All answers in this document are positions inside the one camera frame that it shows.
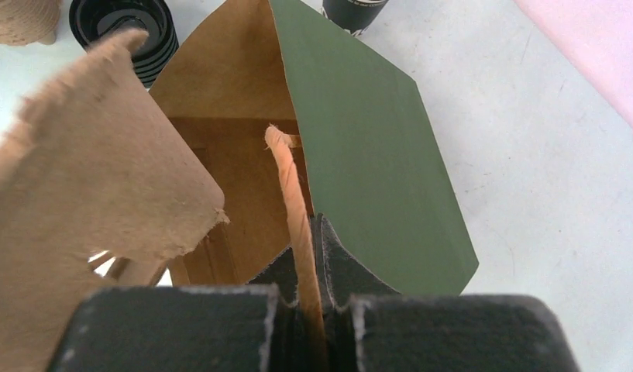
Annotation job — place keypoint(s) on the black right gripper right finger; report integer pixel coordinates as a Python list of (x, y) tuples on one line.
[(372, 327)]

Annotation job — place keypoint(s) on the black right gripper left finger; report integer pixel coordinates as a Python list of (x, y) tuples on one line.
[(246, 327)]

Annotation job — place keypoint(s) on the green paper bag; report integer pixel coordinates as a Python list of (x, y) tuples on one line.
[(368, 162)]

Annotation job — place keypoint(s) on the single brown cup carrier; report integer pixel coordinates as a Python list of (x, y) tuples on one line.
[(90, 164)]

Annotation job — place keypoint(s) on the black sleeved paper cup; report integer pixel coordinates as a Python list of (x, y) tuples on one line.
[(354, 16)]

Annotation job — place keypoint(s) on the pink straw holder cup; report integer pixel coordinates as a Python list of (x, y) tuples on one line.
[(597, 38)]

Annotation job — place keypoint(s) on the brown cardboard cup carrier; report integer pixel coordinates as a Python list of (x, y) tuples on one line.
[(23, 22)]

